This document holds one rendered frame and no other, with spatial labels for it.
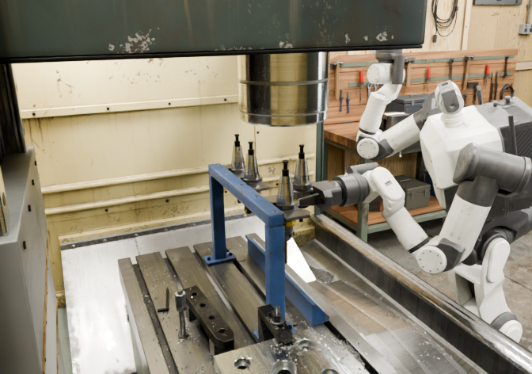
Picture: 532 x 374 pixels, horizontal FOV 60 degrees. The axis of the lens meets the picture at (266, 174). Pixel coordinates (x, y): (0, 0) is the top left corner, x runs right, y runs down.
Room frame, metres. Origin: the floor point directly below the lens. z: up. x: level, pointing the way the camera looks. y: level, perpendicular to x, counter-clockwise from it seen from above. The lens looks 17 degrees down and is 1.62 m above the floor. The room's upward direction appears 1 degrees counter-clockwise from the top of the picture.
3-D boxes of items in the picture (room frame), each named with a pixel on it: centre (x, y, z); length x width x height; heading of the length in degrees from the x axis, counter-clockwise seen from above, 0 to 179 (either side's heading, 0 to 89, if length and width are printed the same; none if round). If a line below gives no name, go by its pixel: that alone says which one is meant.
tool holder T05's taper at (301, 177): (1.20, -0.10, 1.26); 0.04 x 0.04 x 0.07
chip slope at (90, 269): (1.43, 0.22, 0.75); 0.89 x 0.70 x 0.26; 113
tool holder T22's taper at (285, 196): (1.06, -0.05, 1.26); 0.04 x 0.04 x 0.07
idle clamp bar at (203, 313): (0.99, 0.15, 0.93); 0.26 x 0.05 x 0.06; 28
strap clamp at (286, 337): (0.89, -0.02, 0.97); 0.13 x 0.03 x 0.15; 23
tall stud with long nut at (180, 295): (0.98, 0.21, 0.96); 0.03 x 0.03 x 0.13
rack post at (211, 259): (1.39, 0.16, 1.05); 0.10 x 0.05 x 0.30; 113
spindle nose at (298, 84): (0.83, -0.03, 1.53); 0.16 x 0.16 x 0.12
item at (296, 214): (1.01, -0.07, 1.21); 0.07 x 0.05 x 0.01; 113
